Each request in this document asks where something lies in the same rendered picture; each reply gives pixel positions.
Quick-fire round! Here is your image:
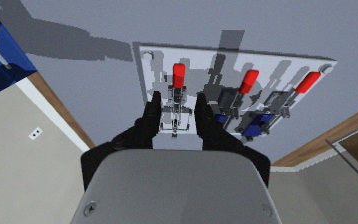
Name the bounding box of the white fixture plate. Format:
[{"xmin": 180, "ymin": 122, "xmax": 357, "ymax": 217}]
[{"xmin": 139, "ymin": 44, "xmax": 338, "ymax": 135}]

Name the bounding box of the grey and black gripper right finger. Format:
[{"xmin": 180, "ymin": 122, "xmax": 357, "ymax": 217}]
[{"xmin": 194, "ymin": 93, "xmax": 271, "ymax": 190}]

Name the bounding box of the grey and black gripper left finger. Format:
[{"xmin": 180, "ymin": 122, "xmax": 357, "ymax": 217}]
[{"xmin": 80, "ymin": 91, "xmax": 162, "ymax": 192}]

